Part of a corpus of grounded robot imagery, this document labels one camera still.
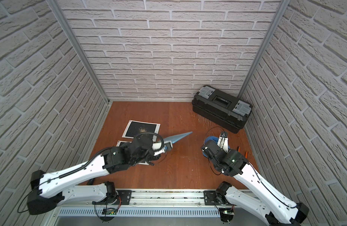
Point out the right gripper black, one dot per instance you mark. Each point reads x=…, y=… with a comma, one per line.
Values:
x=229, y=151

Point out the white drawing tablet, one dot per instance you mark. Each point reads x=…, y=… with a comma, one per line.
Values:
x=134, y=128
x=121, y=143

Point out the blue microfiber cleaning mitt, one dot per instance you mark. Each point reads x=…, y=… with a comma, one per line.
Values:
x=211, y=138

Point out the blue-edged drawing tablet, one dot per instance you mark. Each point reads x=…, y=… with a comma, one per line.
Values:
x=176, y=138

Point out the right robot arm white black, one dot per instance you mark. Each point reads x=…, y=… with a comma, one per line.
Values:
x=268, y=204

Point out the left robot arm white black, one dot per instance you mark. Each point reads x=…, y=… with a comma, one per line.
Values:
x=47, y=188

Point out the black toolbox grey latches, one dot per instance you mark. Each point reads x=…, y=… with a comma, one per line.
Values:
x=227, y=111

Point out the orange handled pliers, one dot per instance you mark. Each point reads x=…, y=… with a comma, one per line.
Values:
x=244, y=152

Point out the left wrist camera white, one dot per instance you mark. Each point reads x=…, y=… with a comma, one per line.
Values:
x=159, y=150

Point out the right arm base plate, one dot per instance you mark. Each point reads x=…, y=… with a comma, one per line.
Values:
x=212, y=198

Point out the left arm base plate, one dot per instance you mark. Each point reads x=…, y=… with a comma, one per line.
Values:
x=122, y=197

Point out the aluminium mounting rail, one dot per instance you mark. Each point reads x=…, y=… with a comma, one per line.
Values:
x=84, y=195

